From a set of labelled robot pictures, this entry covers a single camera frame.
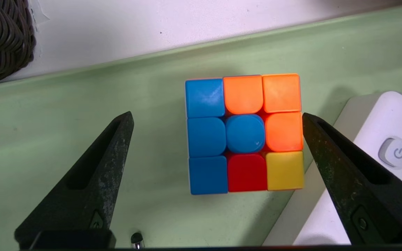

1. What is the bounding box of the colourful puzzle cube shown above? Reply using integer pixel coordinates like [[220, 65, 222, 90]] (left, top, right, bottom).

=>
[[185, 73, 305, 196]]

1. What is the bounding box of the light green plastic tray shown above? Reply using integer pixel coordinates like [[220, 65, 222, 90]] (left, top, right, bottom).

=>
[[0, 2, 402, 249]]

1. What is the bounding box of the white power strip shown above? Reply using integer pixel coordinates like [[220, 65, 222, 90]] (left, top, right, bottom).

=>
[[262, 91, 402, 246]]

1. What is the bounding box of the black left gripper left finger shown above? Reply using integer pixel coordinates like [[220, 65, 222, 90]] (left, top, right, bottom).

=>
[[14, 111, 135, 243]]

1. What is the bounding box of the white pen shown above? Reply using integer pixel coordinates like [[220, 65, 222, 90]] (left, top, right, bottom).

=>
[[131, 232, 144, 249]]

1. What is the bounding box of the dark brown wicker basket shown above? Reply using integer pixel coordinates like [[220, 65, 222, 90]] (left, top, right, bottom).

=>
[[0, 0, 37, 87]]

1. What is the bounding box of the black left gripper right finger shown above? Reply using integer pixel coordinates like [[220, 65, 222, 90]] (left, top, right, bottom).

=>
[[301, 112, 402, 246]]

